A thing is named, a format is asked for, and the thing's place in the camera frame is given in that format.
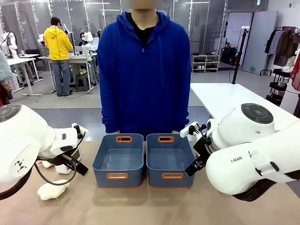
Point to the white boxy digital clock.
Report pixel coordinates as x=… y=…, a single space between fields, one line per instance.
x=63 y=169

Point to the person's right forearm blue sleeve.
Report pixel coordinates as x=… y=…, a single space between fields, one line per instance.
x=110 y=110

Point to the black clothes rack with garments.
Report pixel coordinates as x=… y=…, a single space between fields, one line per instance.
x=284 y=47

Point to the red garment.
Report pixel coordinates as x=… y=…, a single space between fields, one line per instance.
x=296 y=75

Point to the white side table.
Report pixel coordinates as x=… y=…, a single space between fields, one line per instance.
x=222 y=98

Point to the black utility cart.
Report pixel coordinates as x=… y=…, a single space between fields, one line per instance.
x=280 y=86

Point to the white shoe rack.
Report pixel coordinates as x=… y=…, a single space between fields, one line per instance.
x=206 y=63

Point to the grey step stool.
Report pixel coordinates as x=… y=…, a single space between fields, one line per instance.
x=82 y=82

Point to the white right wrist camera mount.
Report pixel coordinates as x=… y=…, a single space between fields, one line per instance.
x=187 y=130

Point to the white background desk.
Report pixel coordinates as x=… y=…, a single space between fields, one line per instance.
x=21 y=61
x=77 y=58

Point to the person's left forearm blue sleeve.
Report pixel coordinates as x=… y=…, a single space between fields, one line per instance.
x=181 y=110

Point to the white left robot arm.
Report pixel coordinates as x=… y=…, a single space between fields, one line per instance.
x=23 y=136

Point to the black tripod stand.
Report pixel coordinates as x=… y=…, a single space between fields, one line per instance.
x=239 y=56

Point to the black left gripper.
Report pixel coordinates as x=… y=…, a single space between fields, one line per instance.
x=71 y=160

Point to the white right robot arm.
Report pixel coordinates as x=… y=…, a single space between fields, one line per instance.
x=234 y=164

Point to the person in blue hoodie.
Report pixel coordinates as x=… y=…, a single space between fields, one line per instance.
x=143 y=82

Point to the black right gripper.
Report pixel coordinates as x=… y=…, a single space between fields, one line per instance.
x=202 y=148

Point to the person in yellow jacket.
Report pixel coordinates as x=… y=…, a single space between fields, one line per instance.
x=57 y=44

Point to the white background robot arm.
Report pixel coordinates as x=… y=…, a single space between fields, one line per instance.
x=87 y=43
x=12 y=44

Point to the black bag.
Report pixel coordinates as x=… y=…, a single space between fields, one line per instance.
x=228 y=56

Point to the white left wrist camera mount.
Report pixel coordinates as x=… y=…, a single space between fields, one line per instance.
x=80 y=130

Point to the seated person with mask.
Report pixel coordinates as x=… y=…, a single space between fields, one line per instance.
x=82 y=39

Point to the white plush toy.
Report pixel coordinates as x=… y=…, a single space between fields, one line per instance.
x=52 y=189

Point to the person in grey top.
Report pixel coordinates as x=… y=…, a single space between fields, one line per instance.
x=4 y=68

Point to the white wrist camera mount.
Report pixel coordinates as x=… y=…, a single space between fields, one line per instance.
x=80 y=130
x=187 y=130

